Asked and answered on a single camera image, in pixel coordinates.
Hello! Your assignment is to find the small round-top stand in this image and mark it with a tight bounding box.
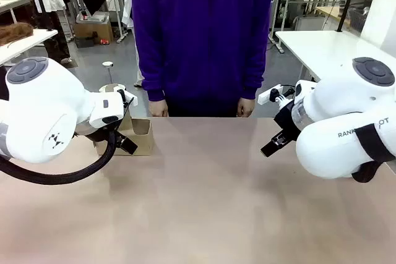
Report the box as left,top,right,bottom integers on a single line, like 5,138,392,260
102,61,114,86

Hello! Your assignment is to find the person in purple sweater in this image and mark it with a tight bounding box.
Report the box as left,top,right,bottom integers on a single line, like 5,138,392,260
131,0,277,119

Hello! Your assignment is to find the black mesh bin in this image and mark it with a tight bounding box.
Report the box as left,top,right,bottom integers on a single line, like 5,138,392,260
346,0,376,30

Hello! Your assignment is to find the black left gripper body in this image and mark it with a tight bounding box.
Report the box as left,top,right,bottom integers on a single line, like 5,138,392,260
75,117,127,148

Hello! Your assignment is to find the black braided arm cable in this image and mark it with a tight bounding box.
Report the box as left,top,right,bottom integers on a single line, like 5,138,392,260
0,130,118,185

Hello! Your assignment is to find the brown cardboard box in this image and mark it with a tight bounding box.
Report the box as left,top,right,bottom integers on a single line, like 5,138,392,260
73,13,114,45
93,112,155,156

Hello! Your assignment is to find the black strap on arm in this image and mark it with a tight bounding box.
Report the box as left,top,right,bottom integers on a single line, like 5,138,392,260
351,123,395,184

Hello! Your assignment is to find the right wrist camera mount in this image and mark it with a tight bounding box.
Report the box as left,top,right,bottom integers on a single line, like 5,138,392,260
257,83,296,104

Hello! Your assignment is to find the person's right hand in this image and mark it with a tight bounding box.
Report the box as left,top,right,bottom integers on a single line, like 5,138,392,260
148,99,170,118

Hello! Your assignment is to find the person's left hand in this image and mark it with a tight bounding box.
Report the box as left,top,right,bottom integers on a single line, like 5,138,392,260
236,96,258,119

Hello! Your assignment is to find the white table with fur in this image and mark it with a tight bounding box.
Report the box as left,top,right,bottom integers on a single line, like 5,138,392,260
0,28,59,66

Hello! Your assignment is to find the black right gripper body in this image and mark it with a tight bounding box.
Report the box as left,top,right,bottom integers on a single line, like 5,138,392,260
273,99,303,142

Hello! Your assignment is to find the large white side table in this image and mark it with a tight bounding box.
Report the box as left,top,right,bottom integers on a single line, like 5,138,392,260
274,30,396,83

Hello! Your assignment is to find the brown furry object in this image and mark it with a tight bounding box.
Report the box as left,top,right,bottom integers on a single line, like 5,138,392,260
0,22,35,46

